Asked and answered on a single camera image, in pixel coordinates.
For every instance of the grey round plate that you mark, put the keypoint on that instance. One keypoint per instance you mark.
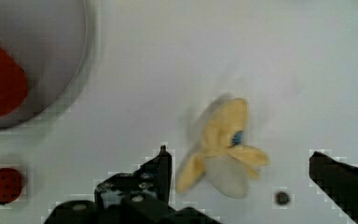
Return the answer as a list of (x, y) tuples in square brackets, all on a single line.
[(48, 39)]

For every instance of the yellow plush banana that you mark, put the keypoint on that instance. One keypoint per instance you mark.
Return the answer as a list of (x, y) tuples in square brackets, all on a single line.
[(222, 156)]

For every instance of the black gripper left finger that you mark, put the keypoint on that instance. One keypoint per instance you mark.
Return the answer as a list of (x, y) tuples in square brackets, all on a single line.
[(153, 178)]

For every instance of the small red strawberry toy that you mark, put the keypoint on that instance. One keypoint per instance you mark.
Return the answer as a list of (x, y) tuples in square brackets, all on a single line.
[(10, 185)]

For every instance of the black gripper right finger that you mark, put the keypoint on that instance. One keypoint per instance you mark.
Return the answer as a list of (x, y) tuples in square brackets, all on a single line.
[(338, 180)]

